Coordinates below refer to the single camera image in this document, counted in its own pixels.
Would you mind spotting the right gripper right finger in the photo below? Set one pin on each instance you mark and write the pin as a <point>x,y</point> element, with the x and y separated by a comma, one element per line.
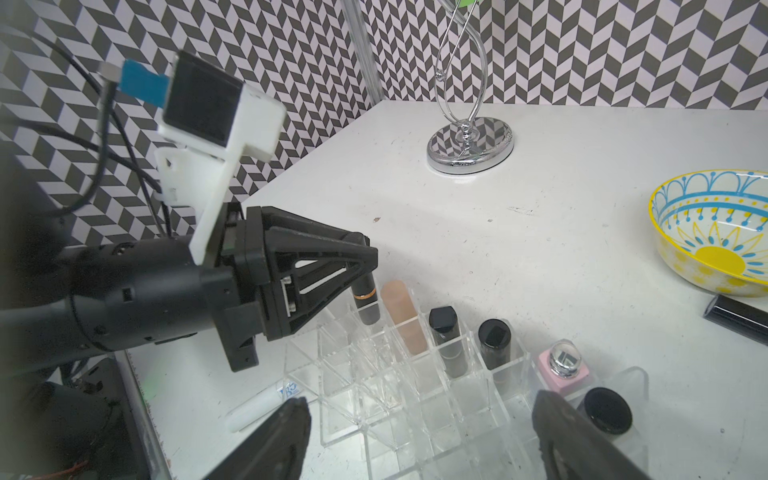
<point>572,448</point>

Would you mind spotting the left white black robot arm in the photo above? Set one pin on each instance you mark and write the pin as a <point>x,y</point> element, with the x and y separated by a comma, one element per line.
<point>63,310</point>

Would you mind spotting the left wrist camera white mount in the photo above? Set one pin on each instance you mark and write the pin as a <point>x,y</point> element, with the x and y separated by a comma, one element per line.
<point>211,119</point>

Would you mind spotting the white lip balm tube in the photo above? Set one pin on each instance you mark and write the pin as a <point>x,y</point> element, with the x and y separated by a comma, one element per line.
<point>260,405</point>

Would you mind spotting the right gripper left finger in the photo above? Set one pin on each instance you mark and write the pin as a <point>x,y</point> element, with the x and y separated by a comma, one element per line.
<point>275,450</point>

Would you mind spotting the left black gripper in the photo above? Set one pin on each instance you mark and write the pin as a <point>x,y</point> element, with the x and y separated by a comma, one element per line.
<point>268,271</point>

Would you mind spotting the yellow blue patterned bowl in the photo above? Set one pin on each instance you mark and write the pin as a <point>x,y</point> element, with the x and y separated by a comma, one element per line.
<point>710,228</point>

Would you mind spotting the clear acrylic lipstick organizer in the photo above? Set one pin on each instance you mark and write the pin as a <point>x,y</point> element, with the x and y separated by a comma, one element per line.
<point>380,413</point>

